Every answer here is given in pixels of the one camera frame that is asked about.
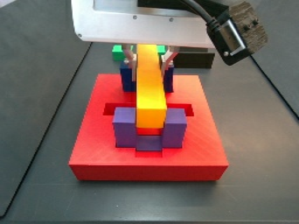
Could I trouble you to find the red slotted board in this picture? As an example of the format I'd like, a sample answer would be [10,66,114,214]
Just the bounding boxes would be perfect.
[70,74,230,181]

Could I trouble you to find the black camera cable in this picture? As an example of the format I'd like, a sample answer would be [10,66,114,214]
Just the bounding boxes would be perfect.
[136,0,231,27]

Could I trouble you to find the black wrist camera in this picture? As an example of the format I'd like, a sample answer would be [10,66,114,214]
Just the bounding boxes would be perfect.
[207,1,267,66]

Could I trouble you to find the black angle bracket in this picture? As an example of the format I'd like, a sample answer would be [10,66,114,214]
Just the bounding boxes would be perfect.
[172,47,215,69]

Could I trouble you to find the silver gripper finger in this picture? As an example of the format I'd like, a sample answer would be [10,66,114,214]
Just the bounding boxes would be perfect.
[162,45,180,75]
[122,44,136,81]

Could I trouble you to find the blue U-shaped block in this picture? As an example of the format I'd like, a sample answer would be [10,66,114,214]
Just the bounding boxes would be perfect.
[119,62,174,93]

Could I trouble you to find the green zigzag block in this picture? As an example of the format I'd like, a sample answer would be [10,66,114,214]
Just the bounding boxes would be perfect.
[112,45,166,61]

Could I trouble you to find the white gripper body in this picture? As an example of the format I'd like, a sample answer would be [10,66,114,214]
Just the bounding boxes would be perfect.
[71,0,214,48]

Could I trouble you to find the yellow rectangular bar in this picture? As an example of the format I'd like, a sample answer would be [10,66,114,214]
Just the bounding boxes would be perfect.
[136,44,167,129]

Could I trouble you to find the purple U-shaped block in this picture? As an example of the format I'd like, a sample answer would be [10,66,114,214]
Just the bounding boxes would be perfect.
[112,107,187,151]

